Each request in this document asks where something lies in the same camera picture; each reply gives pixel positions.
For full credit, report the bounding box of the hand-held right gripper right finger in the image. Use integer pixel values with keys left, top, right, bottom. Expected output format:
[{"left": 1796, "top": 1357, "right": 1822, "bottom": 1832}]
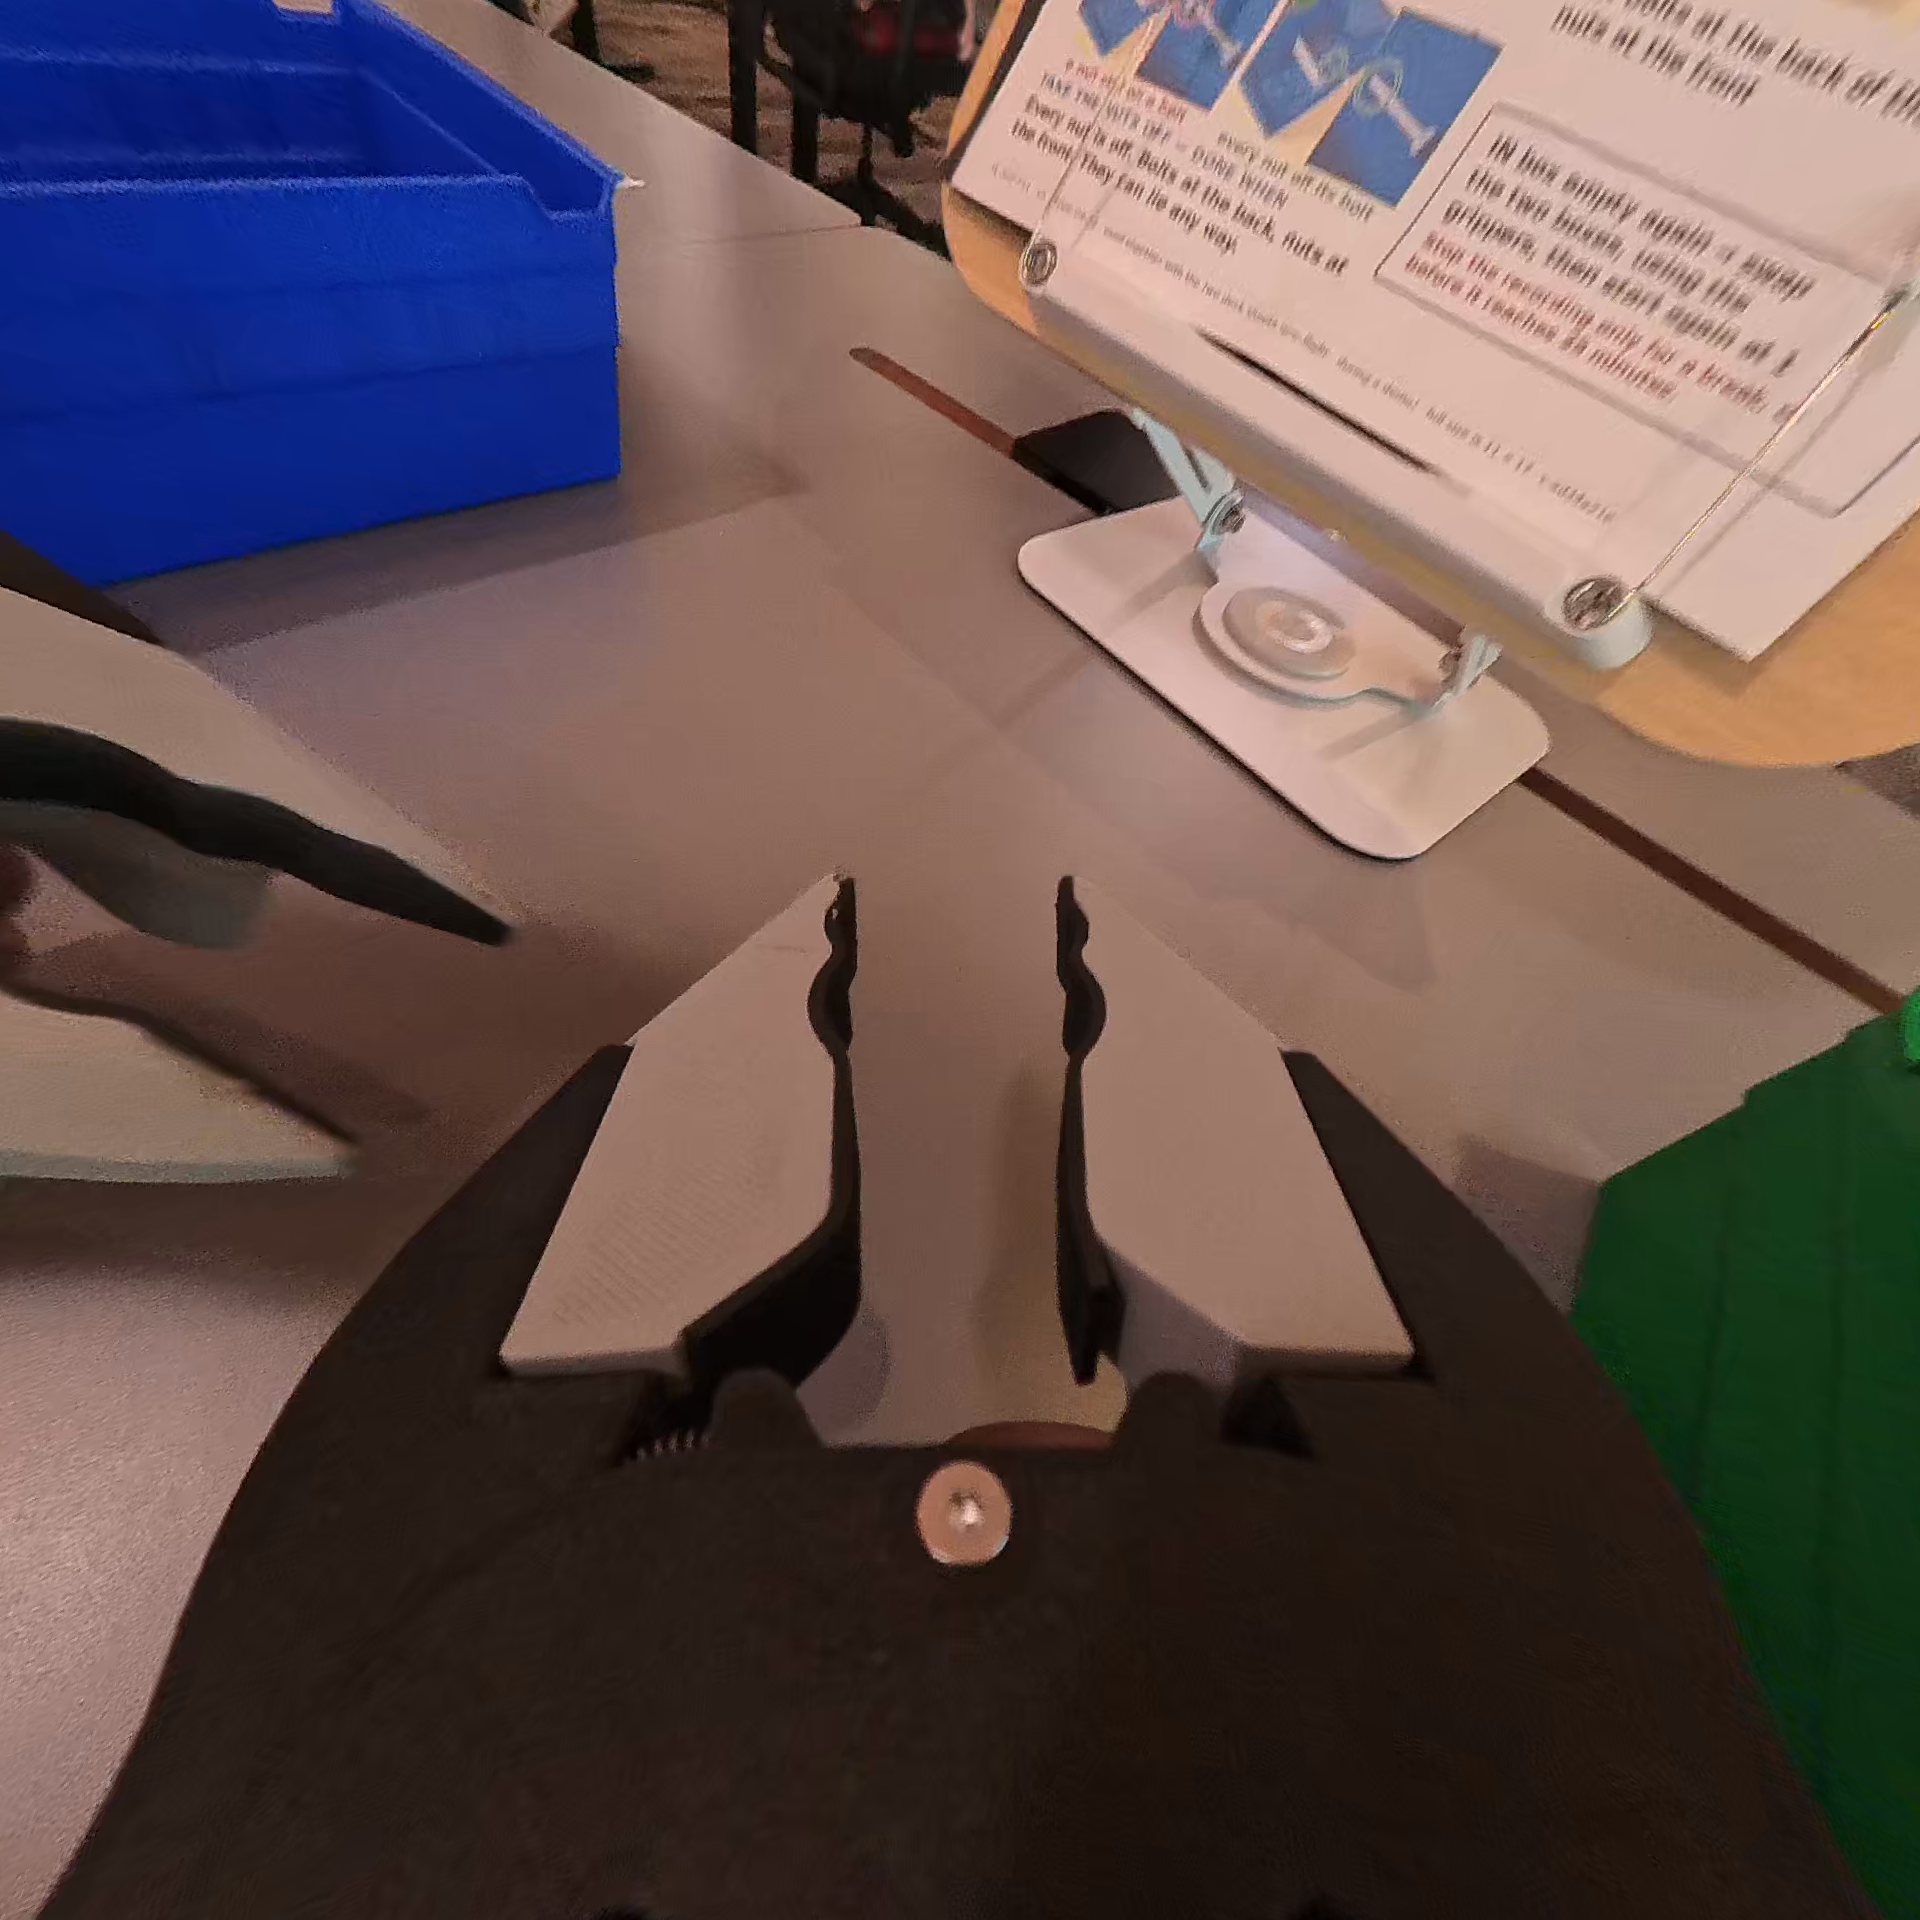
[{"left": 1054, "top": 873, "right": 1422, "bottom": 1390}]

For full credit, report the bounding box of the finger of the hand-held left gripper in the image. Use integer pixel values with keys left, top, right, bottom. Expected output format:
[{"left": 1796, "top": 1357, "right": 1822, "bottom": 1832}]
[
  {"left": 0, "top": 966, "right": 358, "bottom": 1186},
  {"left": 0, "top": 584, "right": 515, "bottom": 950}
]

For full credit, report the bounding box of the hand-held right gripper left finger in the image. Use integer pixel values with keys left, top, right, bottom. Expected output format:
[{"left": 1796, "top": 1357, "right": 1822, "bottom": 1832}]
[{"left": 498, "top": 873, "right": 866, "bottom": 1390}]

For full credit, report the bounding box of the blue plastic bin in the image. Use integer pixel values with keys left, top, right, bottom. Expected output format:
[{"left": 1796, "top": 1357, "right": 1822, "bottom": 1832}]
[{"left": 0, "top": 0, "right": 624, "bottom": 588}]

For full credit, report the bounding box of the green plastic bin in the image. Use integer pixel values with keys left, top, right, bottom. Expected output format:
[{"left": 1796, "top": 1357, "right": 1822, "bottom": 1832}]
[{"left": 1573, "top": 990, "right": 1920, "bottom": 1920}]

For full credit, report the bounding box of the printed instruction sheet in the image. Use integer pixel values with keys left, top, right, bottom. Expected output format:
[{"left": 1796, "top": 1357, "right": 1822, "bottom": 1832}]
[{"left": 951, "top": 0, "right": 1920, "bottom": 662}]

